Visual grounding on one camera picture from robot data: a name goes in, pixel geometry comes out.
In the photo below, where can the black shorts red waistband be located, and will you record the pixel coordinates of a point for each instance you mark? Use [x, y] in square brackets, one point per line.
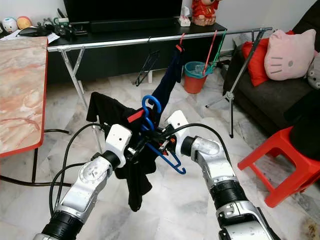
[135, 185]

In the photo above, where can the blue plastic hanger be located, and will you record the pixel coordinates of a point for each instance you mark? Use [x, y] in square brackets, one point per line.
[150, 100]

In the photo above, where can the navy blue garment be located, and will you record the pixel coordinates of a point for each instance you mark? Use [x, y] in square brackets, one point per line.
[167, 80]

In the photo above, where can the orange bin teal liner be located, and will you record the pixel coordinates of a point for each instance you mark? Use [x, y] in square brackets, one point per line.
[195, 84]

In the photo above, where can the black television console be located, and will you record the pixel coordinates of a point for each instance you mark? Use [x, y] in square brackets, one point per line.
[110, 62]

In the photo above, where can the silver metal clothes rack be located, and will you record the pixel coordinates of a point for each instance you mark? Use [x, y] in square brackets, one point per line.
[115, 42]

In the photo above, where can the dark grey sofa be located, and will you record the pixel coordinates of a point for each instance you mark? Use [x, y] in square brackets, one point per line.
[270, 105]

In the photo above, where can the black soundbar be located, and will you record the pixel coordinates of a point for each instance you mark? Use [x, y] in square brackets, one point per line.
[130, 25]

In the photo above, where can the red plastic stool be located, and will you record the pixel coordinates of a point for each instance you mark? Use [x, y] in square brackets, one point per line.
[280, 150]

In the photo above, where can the white tissue box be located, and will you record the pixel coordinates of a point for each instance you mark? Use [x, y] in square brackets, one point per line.
[184, 19]

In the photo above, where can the red cushion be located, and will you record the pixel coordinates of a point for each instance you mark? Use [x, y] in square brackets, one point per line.
[255, 62]

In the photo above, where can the marble pattern folding table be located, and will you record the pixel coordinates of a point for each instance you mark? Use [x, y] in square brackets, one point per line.
[22, 95]

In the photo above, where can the black flat television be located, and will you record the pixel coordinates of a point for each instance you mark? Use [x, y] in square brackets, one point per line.
[122, 9]

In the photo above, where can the red gold figurine statue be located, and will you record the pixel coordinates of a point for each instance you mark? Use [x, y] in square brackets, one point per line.
[205, 11]

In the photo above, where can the black desk organizer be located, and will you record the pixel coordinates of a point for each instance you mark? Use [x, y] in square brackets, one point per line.
[65, 27]

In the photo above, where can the black clothes pile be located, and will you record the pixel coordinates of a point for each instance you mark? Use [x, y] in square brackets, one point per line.
[305, 125]

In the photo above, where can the white paper stack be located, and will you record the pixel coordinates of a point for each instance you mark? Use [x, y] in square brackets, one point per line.
[52, 38]

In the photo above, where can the pink cat face cushion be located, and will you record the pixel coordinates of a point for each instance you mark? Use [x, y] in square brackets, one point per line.
[290, 55]

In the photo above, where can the black pouch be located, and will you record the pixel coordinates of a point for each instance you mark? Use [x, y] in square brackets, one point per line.
[27, 32]

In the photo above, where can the grey owl face cushion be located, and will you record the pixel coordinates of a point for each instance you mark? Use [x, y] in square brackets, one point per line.
[315, 72]

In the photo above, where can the orange round figure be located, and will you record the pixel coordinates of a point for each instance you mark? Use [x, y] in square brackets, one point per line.
[24, 22]

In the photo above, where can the white round figure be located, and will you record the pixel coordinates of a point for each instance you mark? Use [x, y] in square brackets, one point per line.
[10, 24]

